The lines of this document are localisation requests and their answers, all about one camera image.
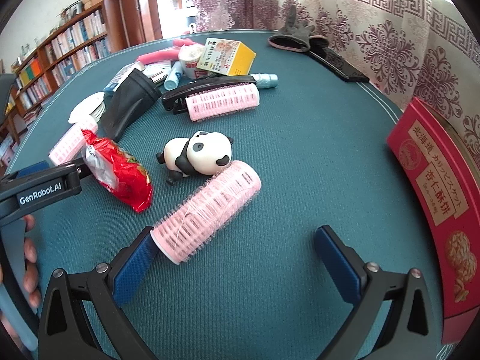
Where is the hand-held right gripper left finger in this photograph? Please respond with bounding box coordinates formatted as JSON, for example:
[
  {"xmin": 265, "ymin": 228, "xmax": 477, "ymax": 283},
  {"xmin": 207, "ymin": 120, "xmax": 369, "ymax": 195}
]
[{"xmin": 37, "ymin": 226, "xmax": 160, "ymax": 360}]

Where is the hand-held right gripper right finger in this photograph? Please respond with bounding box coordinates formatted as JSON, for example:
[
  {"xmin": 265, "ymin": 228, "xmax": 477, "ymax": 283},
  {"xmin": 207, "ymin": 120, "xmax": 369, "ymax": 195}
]
[{"xmin": 314, "ymin": 225, "xmax": 443, "ymax": 360}]

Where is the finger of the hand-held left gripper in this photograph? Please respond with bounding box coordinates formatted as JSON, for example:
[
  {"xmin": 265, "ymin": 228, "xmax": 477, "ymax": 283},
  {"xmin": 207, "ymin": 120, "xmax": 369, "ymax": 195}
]
[
  {"xmin": 45, "ymin": 155, "xmax": 92, "ymax": 186},
  {"xmin": 2, "ymin": 160, "xmax": 51, "ymax": 181}
]

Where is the red snack packet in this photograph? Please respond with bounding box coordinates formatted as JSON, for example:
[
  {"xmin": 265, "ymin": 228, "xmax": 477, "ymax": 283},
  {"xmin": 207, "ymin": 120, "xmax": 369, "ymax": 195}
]
[{"xmin": 80, "ymin": 128, "xmax": 154, "ymax": 214}]

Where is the white round lid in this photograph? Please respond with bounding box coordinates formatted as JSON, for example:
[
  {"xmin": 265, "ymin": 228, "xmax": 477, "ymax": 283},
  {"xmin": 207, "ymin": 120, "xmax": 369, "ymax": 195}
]
[{"xmin": 67, "ymin": 92, "xmax": 109, "ymax": 124}]

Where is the black hair dryer nozzle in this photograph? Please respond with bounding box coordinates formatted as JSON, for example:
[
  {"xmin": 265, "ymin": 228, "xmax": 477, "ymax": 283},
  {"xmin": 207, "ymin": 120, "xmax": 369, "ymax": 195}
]
[{"xmin": 98, "ymin": 69, "xmax": 163, "ymax": 142}]

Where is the blue white medicine box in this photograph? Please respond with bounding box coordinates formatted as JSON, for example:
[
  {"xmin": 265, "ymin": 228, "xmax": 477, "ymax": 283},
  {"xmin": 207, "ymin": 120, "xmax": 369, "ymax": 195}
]
[{"xmin": 103, "ymin": 62, "xmax": 145, "ymax": 94}]

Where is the red tin box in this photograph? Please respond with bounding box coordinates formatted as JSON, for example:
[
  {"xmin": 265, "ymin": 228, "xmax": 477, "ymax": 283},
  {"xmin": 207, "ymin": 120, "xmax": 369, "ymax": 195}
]
[{"xmin": 386, "ymin": 97, "xmax": 480, "ymax": 346}]

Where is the white sachet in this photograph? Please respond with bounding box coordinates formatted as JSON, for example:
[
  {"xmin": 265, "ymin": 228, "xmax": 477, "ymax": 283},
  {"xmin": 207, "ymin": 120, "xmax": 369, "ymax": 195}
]
[{"xmin": 142, "ymin": 62, "xmax": 175, "ymax": 83}]

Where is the panda figurine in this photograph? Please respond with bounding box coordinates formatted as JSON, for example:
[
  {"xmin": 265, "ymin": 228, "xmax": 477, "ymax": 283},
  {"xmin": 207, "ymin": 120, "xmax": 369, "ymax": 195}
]
[{"xmin": 155, "ymin": 130, "xmax": 234, "ymax": 185}]

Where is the small white blue tube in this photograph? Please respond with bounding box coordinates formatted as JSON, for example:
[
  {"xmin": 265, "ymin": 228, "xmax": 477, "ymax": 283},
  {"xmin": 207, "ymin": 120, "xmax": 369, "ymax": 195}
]
[{"xmin": 163, "ymin": 62, "xmax": 184, "ymax": 91}]

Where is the black hair clip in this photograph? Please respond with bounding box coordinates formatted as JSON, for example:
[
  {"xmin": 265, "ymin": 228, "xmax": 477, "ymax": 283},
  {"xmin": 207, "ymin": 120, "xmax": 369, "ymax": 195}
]
[{"xmin": 161, "ymin": 75, "xmax": 257, "ymax": 115}]

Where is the white tape roll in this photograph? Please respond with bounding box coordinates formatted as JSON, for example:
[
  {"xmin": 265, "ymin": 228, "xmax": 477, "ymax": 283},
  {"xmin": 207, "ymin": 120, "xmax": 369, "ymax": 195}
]
[{"xmin": 177, "ymin": 44, "xmax": 205, "ymax": 79}]

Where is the plastic-wrapped light blue tube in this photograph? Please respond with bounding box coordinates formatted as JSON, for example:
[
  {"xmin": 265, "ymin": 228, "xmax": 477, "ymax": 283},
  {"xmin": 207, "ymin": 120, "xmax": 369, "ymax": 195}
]
[{"xmin": 249, "ymin": 73, "xmax": 279, "ymax": 90}]

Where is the yellow medicine box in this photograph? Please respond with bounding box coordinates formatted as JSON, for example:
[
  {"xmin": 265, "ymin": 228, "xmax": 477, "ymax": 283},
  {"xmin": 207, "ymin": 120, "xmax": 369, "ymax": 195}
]
[{"xmin": 196, "ymin": 37, "xmax": 257, "ymax": 79}]

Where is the person's left hand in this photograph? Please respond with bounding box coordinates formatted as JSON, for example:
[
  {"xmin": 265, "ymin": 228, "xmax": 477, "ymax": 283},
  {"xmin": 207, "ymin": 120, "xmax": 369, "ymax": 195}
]
[{"xmin": 22, "ymin": 214, "xmax": 41, "ymax": 312}]

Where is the wooden bookshelf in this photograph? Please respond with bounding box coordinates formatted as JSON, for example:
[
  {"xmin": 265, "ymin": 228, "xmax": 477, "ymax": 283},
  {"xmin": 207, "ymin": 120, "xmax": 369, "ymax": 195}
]
[{"xmin": 0, "ymin": 0, "xmax": 124, "ymax": 169}]

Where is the black patterned case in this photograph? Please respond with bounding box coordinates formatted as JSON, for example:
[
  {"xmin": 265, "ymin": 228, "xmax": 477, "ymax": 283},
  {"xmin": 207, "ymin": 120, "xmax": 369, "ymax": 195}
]
[{"xmin": 307, "ymin": 43, "xmax": 370, "ymax": 83}]

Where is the grey glove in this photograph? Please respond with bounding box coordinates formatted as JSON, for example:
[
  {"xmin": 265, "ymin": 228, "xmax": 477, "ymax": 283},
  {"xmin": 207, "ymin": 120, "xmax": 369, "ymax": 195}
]
[{"xmin": 268, "ymin": 5, "xmax": 330, "ymax": 52}]

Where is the patterned lace curtain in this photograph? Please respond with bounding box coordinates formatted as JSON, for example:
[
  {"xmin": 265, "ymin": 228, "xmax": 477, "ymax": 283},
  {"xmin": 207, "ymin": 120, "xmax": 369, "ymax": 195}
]
[{"xmin": 195, "ymin": 0, "xmax": 480, "ymax": 166}]

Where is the wooden door frame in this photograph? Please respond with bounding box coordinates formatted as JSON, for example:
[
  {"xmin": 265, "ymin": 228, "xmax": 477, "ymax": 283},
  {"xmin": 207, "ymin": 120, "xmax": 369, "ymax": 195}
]
[{"xmin": 103, "ymin": 0, "xmax": 197, "ymax": 51}]

